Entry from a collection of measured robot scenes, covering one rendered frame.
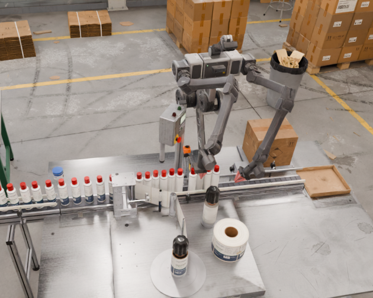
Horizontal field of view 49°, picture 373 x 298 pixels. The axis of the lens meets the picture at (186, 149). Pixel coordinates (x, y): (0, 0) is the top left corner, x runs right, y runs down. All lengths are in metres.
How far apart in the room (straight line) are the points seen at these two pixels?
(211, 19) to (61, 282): 4.28
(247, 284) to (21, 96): 3.87
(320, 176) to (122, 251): 1.55
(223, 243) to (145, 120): 2.75
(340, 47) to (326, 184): 3.45
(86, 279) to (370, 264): 1.66
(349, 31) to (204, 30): 1.99
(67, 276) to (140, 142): 2.34
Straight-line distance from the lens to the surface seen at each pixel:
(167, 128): 2.35
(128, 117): 4.83
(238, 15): 5.95
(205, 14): 5.71
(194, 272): 2.32
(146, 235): 2.47
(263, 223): 2.69
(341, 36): 6.15
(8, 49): 6.19
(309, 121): 5.18
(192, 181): 2.62
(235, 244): 2.30
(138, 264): 2.36
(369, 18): 6.31
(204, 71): 2.86
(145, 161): 2.99
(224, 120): 2.31
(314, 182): 3.07
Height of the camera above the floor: 2.84
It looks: 40 degrees down
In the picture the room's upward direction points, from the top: 5 degrees clockwise
